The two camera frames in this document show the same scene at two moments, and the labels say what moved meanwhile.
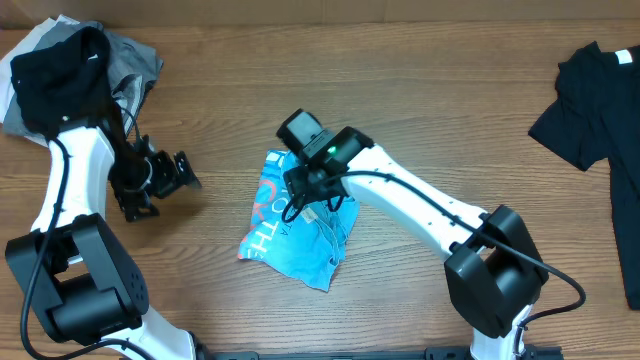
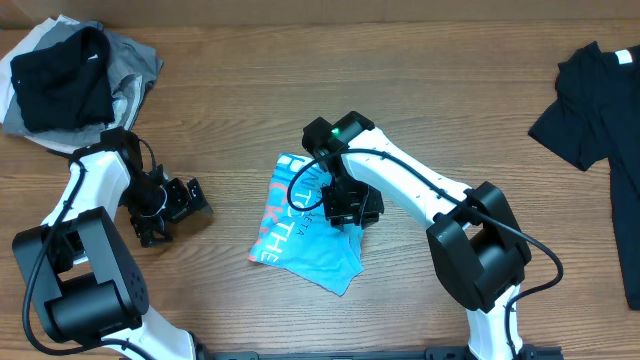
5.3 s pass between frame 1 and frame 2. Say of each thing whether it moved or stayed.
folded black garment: stayed
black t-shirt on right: stayed
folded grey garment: stayed
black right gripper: moved
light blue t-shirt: moved
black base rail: stayed
